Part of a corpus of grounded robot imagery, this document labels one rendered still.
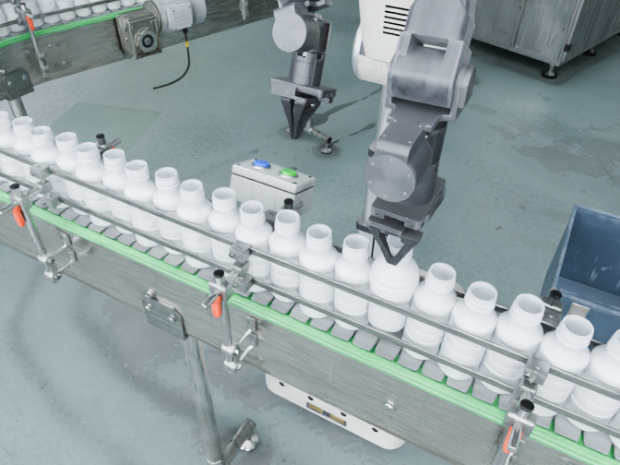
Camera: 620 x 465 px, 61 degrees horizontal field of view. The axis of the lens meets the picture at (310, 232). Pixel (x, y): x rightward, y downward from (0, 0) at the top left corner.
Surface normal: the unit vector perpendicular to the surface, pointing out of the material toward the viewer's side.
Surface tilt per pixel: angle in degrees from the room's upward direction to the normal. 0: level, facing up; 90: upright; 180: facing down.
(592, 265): 90
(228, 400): 0
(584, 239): 90
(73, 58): 90
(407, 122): 5
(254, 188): 70
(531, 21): 90
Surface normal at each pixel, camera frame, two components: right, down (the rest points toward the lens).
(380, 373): -0.48, 0.57
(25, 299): 0.01, -0.76
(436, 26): -0.41, 0.12
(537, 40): -0.73, 0.44
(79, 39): 0.69, 0.48
